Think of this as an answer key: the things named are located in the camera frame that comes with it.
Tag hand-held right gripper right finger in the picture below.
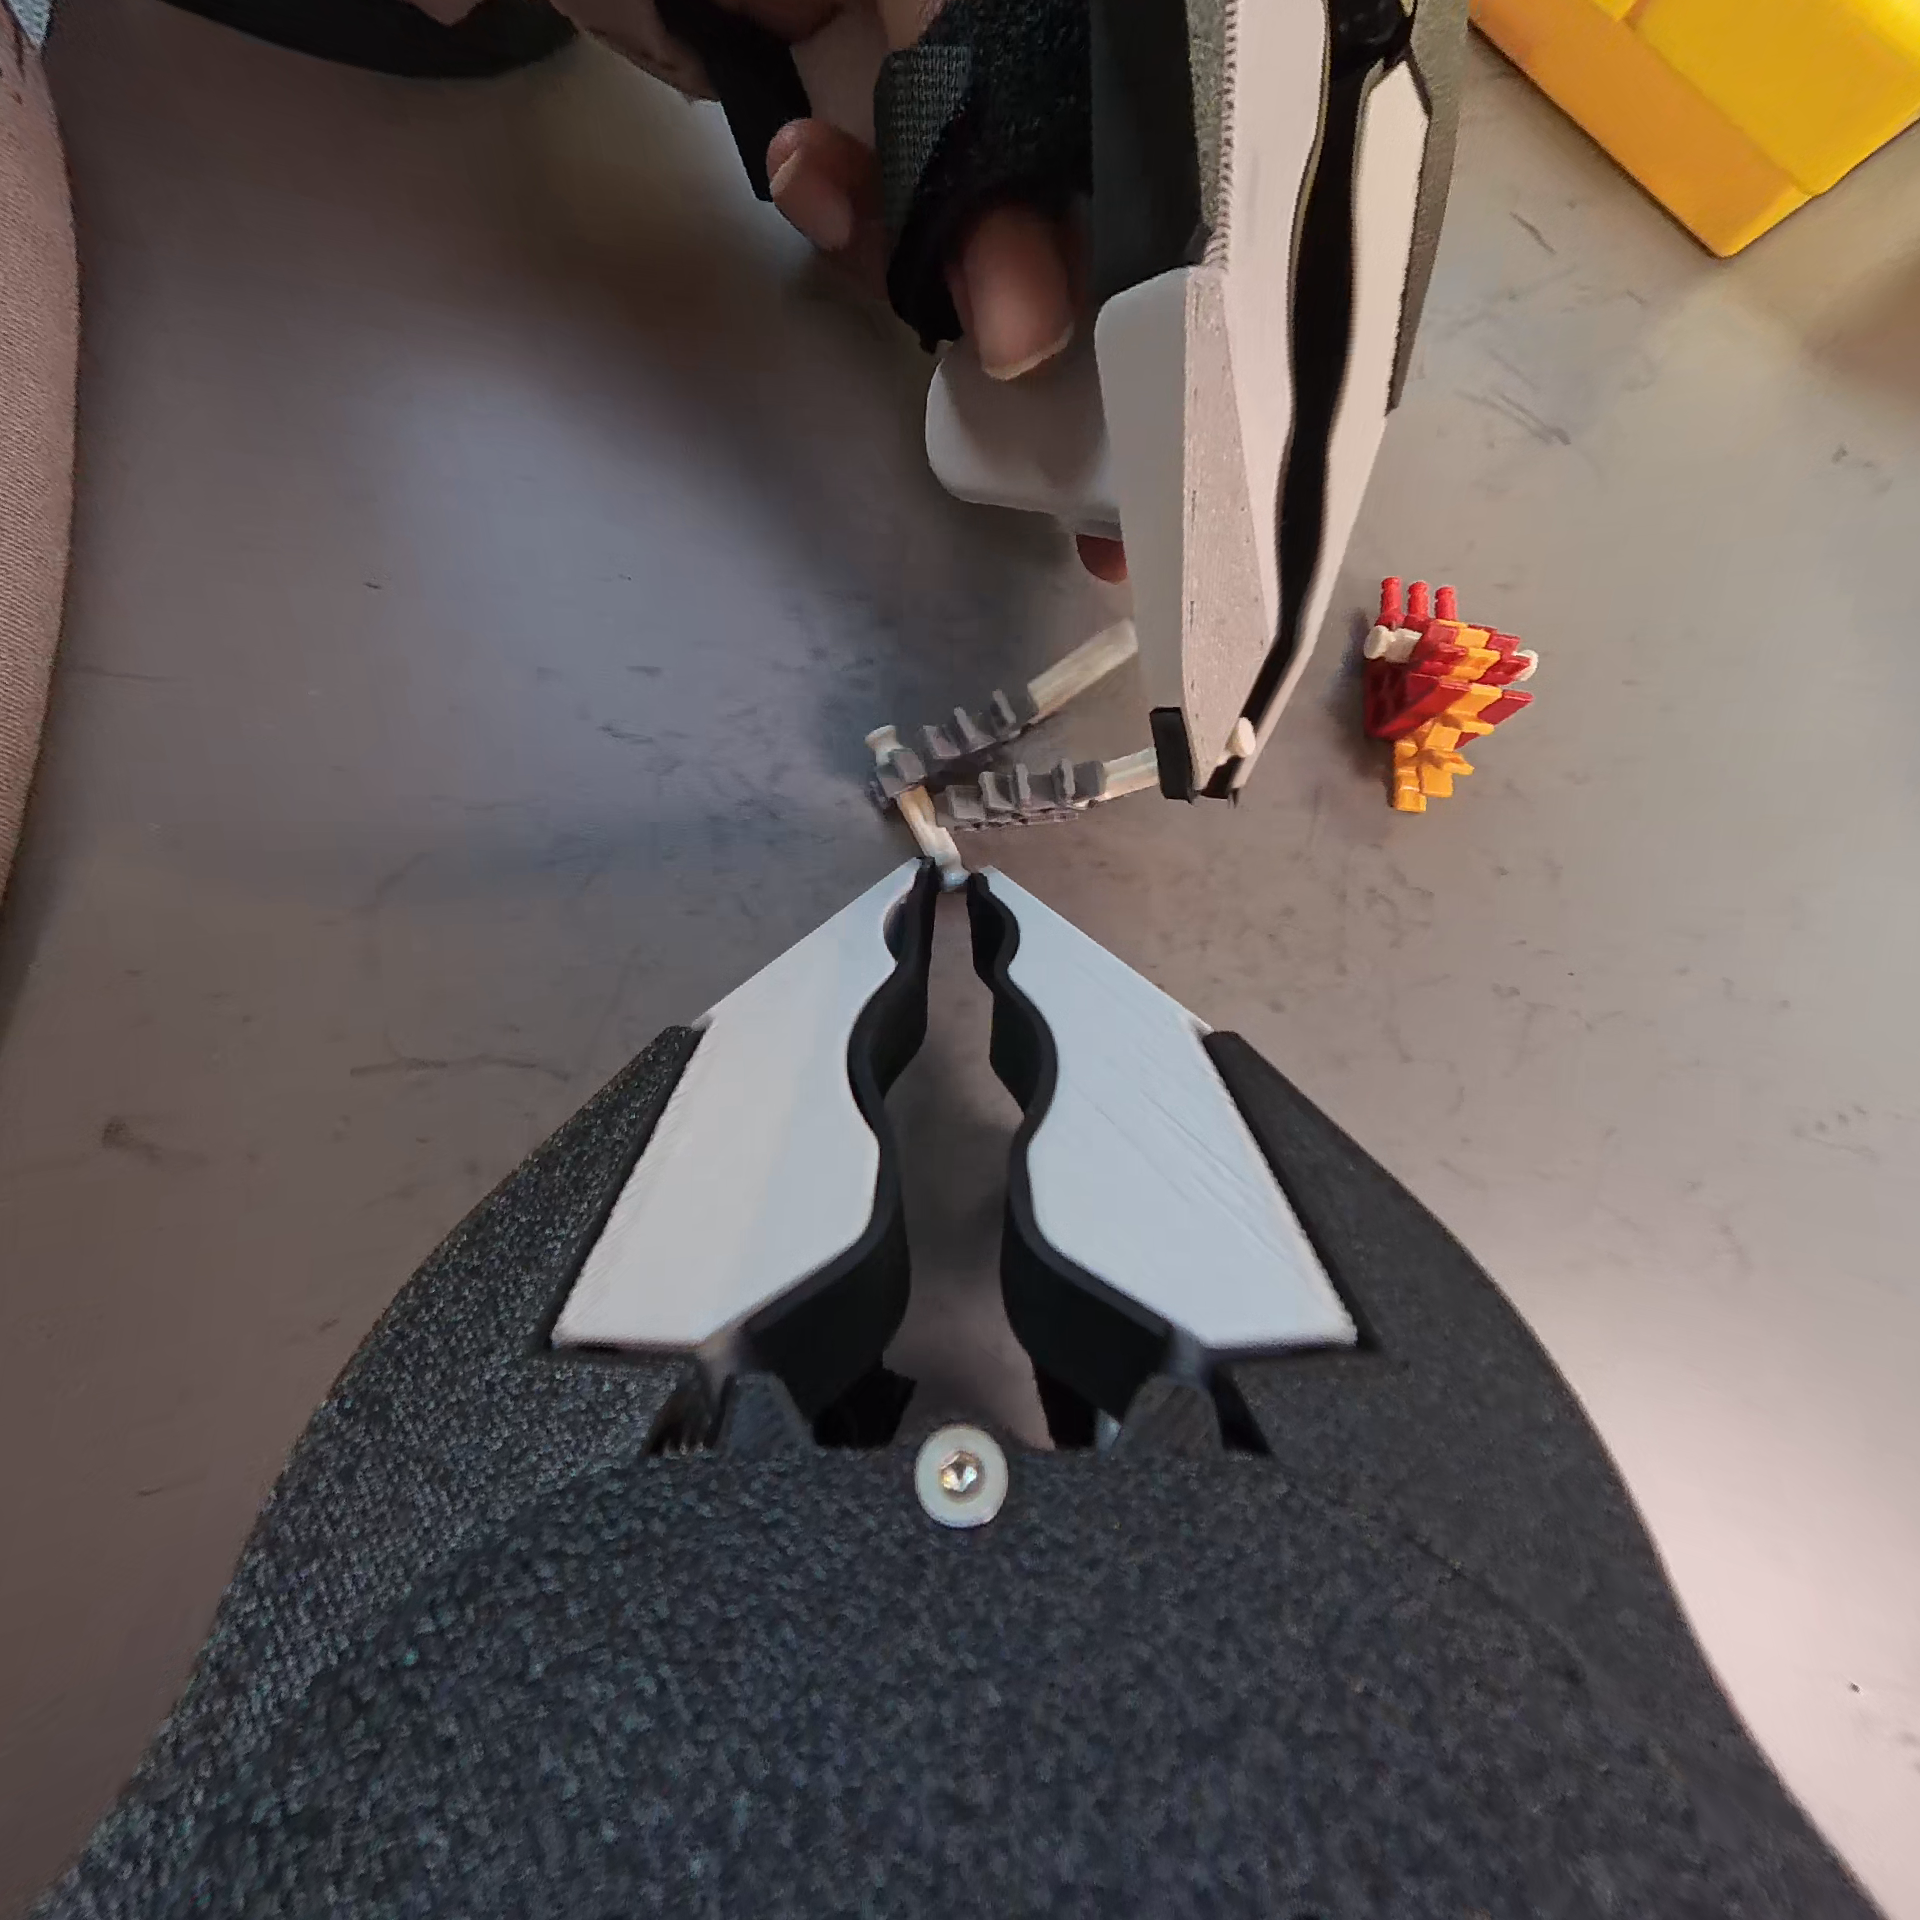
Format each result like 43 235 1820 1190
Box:
966 863 1361 1453

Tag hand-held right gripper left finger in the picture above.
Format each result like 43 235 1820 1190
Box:
551 858 944 1450

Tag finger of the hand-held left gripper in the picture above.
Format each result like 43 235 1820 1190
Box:
1200 59 1438 805
1094 0 1332 805

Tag person's left hand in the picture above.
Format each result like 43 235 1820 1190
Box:
547 0 1130 587

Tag red and yellow connector stack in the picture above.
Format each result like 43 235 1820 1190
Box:
1363 577 1538 815

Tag large yellow plastic bin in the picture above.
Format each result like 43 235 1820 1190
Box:
1470 0 1920 257

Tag person's beige sweatshirt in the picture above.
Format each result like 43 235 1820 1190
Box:
0 45 80 903

